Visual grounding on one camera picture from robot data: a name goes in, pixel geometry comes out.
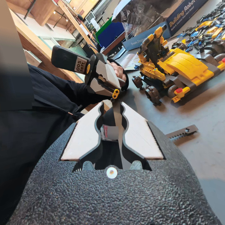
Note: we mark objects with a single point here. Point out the pile of loose building pieces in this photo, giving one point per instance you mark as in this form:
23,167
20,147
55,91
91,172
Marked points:
207,29

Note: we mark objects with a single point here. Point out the dark blue cardboard box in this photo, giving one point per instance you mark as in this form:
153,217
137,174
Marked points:
177,21

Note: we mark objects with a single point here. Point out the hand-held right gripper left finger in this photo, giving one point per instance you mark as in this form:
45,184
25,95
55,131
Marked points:
82,135

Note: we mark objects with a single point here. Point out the person's left hand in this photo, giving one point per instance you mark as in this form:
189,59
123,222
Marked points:
119,72

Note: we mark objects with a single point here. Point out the green board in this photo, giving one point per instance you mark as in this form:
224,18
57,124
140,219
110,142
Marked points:
104,28

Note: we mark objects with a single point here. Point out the open instruction booklet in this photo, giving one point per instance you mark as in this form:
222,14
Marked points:
131,61

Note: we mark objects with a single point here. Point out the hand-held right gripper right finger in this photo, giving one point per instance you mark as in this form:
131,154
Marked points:
142,138

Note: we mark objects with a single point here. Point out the person's left forearm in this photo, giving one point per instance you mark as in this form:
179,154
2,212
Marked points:
79,95

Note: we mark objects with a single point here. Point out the blue panel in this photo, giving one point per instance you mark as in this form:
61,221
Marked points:
112,34

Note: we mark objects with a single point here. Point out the grey toothed rack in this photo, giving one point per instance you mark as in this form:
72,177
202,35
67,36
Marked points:
182,132

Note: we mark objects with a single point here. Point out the clear plastic bag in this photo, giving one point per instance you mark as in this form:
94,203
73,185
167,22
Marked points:
138,14

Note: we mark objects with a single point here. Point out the yellow toy vehicle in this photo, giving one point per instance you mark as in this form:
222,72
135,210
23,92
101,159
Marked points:
184,65

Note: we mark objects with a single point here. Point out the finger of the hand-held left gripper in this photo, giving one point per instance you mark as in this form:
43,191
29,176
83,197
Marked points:
109,73
98,87

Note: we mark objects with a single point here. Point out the small yellow building piece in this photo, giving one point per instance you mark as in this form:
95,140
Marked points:
116,93

